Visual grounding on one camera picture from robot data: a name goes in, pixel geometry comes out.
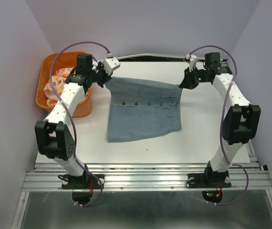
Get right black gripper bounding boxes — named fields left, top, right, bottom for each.
left=179, top=65, right=209, bottom=90

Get blue denim skirt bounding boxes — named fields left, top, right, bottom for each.
left=105, top=77, right=182, bottom=143

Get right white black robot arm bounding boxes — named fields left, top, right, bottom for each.
left=180, top=52, right=261, bottom=188

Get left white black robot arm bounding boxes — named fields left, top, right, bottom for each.
left=34, top=53, right=120, bottom=189

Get orange plastic basket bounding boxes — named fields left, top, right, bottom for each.
left=35, top=51, right=93, bottom=117

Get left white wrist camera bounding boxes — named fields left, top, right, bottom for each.
left=102, top=57, right=120, bottom=75

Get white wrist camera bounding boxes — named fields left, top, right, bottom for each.
left=184, top=54, right=201, bottom=72
left=102, top=57, right=120, bottom=75

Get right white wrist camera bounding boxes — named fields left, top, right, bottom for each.
left=184, top=54, right=201, bottom=72

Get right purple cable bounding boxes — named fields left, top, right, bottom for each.
left=186, top=44, right=249, bottom=206

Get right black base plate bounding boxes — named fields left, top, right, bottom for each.
left=188, top=172, right=231, bottom=189

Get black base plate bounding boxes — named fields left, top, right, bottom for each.
left=58, top=174, right=105, bottom=190
left=188, top=172, right=231, bottom=189

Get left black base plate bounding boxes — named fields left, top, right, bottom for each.
left=58, top=174, right=105, bottom=190

